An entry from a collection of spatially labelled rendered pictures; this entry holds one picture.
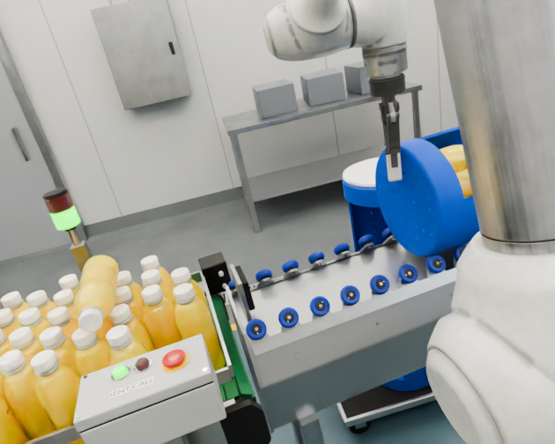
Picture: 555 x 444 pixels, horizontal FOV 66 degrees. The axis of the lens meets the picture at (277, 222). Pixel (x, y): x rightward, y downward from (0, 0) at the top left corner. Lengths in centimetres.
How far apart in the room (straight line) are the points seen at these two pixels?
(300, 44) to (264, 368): 67
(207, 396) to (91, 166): 385
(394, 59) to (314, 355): 65
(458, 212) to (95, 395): 77
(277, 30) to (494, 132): 56
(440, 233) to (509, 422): 64
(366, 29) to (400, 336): 68
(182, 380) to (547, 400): 47
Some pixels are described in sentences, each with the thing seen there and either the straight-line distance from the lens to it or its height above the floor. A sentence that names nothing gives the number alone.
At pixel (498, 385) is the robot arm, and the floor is 125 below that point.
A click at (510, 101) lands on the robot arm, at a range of 37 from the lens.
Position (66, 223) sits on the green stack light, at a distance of 127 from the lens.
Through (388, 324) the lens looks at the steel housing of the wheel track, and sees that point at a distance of 105.
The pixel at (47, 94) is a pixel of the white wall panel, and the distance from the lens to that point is 439.
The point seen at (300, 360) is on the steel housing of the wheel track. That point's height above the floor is 86.
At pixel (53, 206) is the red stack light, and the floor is 123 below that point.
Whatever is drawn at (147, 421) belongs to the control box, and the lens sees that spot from 72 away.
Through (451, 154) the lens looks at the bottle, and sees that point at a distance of 110.
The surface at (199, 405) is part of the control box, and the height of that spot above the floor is 105.
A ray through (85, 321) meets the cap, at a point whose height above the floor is 115.
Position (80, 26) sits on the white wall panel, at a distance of 428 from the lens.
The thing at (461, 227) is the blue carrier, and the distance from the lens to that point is 103.
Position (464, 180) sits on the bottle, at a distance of 107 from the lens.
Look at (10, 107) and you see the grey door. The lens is 446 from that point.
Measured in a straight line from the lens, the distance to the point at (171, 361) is 70.
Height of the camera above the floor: 154
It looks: 24 degrees down
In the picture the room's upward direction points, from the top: 12 degrees counter-clockwise
